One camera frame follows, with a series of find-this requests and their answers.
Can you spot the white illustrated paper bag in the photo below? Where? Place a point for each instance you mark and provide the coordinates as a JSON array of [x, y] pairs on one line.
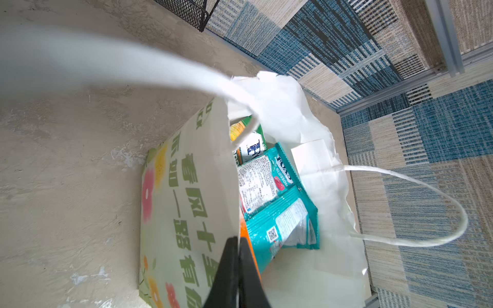
[[75, 232]]

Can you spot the yellow Fox's candy bag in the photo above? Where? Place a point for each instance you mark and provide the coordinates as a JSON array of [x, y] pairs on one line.
[[252, 147]]

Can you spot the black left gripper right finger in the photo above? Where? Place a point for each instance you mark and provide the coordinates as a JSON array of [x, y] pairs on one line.
[[251, 292]]

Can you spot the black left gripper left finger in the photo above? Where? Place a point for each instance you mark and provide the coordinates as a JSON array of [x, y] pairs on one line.
[[224, 290]]

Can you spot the teal tissue pack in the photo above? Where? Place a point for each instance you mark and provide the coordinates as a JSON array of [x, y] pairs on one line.
[[276, 207]]

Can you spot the orange snack bag back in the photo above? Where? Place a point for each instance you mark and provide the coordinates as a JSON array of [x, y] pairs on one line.
[[245, 234]]

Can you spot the black wire shelf rack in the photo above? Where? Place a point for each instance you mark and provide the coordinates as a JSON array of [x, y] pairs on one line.
[[195, 13]]

